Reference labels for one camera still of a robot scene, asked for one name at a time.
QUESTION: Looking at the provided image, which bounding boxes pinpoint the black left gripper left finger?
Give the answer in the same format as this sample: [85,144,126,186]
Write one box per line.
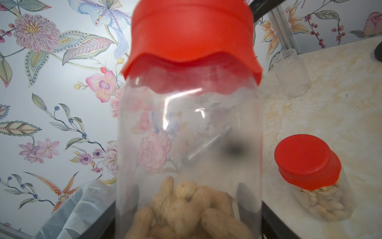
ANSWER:
[78,201,116,239]

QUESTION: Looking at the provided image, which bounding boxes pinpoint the aluminium corner post right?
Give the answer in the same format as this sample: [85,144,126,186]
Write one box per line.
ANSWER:
[268,4,301,54]

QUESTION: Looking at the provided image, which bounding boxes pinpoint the peanut jar red lid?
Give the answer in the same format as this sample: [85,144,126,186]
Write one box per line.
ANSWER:
[274,134,355,222]
[115,1,263,239]

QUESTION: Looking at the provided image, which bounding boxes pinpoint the black bin with white liner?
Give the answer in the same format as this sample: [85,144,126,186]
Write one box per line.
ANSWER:
[33,180,116,239]

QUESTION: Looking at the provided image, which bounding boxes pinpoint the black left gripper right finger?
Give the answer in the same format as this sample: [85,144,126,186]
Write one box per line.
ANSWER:
[262,201,300,239]

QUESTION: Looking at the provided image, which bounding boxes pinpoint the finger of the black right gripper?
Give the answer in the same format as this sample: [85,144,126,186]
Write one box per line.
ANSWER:
[249,0,285,22]

